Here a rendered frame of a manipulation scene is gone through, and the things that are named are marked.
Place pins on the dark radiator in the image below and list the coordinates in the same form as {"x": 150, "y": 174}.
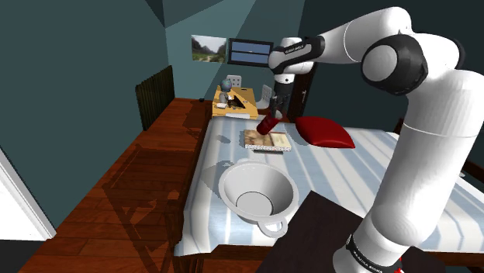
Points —
{"x": 155, "y": 96}

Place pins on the yellow wooden desk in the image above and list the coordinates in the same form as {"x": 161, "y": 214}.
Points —
{"x": 247, "y": 107}

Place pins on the landscape wall picture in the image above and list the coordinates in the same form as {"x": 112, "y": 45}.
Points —
{"x": 208, "y": 48}

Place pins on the white door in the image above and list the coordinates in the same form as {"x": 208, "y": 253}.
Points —
{"x": 15, "y": 204}

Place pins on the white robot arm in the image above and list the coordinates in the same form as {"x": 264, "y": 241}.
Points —
{"x": 423, "y": 158}

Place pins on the white chair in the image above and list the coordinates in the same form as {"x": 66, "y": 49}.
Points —
{"x": 264, "y": 97}
{"x": 234, "y": 80}

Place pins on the bed with striped sheet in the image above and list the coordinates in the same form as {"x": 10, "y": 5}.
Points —
{"x": 340, "y": 170}

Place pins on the red pillow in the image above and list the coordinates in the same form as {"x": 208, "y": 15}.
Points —
{"x": 321, "y": 132}

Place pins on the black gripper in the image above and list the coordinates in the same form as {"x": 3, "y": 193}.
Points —
{"x": 283, "y": 90}

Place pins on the red cylinder bottle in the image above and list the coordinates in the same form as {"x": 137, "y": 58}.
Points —
{"x": 266, "y": 125}

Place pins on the dark robot stand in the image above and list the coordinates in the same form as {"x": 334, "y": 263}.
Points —
{"x": 314, "y": 234}

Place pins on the dark framed window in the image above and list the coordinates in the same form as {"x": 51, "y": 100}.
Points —
{"x": 249, "y": 52}

